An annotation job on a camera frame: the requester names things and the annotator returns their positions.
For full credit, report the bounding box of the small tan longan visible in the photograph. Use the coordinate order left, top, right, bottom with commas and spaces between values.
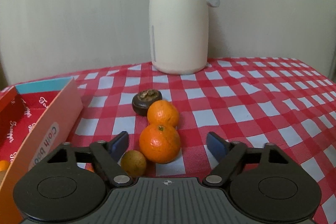
120, 150, 147, 178

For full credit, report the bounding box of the small orange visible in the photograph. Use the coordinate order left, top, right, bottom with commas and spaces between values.
0, 160, 10, 172
147, 100, 179, 127

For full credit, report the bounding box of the wrinkled reddish tangerine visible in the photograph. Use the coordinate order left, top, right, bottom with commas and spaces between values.
85, 165, 95, 172

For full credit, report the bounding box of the colourful cardboard box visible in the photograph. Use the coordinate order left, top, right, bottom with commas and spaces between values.
1, 77, 83, 223

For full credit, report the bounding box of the dark mangosteen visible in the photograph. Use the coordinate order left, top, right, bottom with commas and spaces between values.
131, 89, 162, 117

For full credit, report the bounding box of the cream grey thermos jug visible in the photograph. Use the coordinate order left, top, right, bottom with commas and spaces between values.
149, 0, 221, 75

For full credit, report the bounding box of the red white checkered tablecloth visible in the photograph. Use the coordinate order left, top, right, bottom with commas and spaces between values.
71, 57, 335, 223

